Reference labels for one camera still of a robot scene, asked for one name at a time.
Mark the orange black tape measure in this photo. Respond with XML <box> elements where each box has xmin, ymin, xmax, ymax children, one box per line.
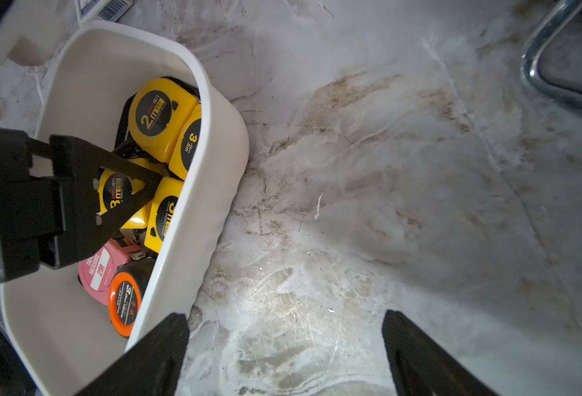
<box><xmin>107</xmin><ymin>257</ymin><xmax>156</xmax><ymax>338</ymax></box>

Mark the playing card deck box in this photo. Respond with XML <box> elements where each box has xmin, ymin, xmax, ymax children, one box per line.
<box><xmin>73</xmin><ymin>0</ymin><xmax>134</xmax><ymax>26</ymax></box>

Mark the black ribbed carrying case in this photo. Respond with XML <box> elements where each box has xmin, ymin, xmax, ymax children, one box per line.
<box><xmin>520</xmin><ymin>1</ymin><xmax>582</xmax><ymax>116</ymax></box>

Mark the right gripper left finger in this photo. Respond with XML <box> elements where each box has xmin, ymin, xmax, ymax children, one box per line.
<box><xmin>78</xmin><ymin>313</ymin><xmax>190</xmax><ymax>395</ymax></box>

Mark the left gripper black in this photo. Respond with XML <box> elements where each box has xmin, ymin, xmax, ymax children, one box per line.
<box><xmin>0</xmin><ymin>128</ymin><xmax>162</xmax><ymax>283</ymax></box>

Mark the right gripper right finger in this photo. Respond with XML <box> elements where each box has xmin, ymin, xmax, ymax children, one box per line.
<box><xmin>382</xmin><ymin>310</ymin><xmax>495</xmax><ymax>395</ymax></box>

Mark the yellow 3.5m tape measure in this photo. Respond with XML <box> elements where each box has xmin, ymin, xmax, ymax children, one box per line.
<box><xmin>168</xmin><ymin>105</ymin><xmax>202</xmax><ymax>180</ymax></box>

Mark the white plastic storage box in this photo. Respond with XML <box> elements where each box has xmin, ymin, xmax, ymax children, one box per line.
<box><xmin>0</xmin><ymin>21</ymin><xmax>249</xmax><ymax>395</ymax></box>

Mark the pink tape measure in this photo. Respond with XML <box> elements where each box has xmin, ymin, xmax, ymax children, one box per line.
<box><xmin>78</xmin><ymin>237</ymin><xmax>146</xmax><ymax>305</ymax></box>

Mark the yellow 3m tape measure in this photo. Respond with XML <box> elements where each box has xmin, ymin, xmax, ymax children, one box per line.
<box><xmin>98</xmin><ymin>158</ymin><xmax>168</xmax><ymax>229</ymax></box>
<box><xmin>144</xmin><ymin>178</ymin><xmax>184</xmax><ymax>253</ymax></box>

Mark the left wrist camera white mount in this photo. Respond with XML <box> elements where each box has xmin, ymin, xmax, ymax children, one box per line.
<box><xmin>0</xmin><ymin>0</ymin><xmax>65</xmax><ymax>66</ymax></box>

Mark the yellow 2m tape measure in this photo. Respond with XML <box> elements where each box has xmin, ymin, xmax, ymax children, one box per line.
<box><xmin>115</xmin><ymin>76</ymin><xmax>200</xmax><ymax>163</ymax></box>

